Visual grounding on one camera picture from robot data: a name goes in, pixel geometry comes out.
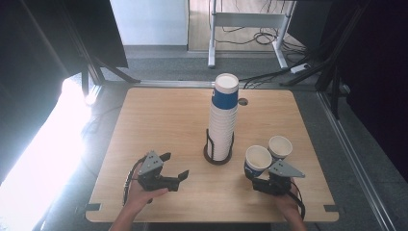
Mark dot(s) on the white metal desk frame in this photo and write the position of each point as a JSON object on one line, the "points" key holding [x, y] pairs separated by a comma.
{"points": [[247, 20]]}

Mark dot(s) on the person's right hand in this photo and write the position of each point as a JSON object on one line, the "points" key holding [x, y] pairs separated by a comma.
{"points": [[288, 205]]}

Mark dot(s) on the black metal stand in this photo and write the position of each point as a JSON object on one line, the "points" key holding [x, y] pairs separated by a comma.
{"points": [[96, 69], [330, 64]]}

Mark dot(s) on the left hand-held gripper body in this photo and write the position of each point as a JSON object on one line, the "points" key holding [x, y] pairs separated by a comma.
{"points": [[151, 165]]}

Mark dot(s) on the stack of white paper cups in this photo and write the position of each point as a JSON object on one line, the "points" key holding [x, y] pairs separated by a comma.
{"points": [[223, 122]]}

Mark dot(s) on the blue white paper cup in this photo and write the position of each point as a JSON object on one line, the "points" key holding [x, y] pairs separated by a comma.
{"points": [[280, 146], [258, 159]]}

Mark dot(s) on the white power strip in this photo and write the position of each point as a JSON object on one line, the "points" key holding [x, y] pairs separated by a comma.
{"points": [[300, 68]]}

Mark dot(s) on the white panel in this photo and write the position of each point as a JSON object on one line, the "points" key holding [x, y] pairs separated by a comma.
{"points": [[149, 22]]}

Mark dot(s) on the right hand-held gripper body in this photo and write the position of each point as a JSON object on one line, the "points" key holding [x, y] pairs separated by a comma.
{"points": [[284, 170]]}

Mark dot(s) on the person's left hand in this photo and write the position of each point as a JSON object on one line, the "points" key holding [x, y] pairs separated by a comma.
{"points": [[139, 199]]}

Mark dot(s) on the metal floor rail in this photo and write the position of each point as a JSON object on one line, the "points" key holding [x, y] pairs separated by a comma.
{"points": [[352, 154]]}

